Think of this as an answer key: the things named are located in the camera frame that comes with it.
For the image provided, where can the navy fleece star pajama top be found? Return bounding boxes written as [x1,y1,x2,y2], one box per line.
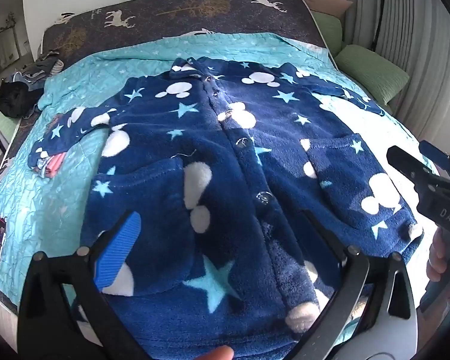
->
[28,58,423,359]

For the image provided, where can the folded pink patterned clothes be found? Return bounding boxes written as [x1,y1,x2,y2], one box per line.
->
[32,153,66,178]

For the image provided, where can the grey striped clothes pile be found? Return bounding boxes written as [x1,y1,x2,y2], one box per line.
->
[22,49,65,84]

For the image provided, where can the person's right hand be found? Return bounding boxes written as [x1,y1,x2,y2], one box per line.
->
[426,228,447,283]

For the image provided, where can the person's left hand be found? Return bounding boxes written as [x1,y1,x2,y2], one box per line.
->
[196,345,234,360]

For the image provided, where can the green pillow near curtain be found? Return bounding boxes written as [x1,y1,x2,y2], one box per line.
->
[335,45,410,105]

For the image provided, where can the turquoise quilted bedspread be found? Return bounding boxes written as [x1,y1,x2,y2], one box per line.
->
[0,33,435,303]

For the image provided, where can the grey pleated curtain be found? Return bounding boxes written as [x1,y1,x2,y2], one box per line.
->
[345,0,450,152]

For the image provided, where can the green pillow behind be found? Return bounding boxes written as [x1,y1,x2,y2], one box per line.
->
[312,11,343,57]

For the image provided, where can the pink pillow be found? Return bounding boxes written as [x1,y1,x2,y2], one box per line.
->
[305,0,353,18]

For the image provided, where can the light green folded cloth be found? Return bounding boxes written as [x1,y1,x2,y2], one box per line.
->
[0,111,21,143]

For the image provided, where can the black garment pile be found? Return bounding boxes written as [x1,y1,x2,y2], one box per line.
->
[0,81,44,118]

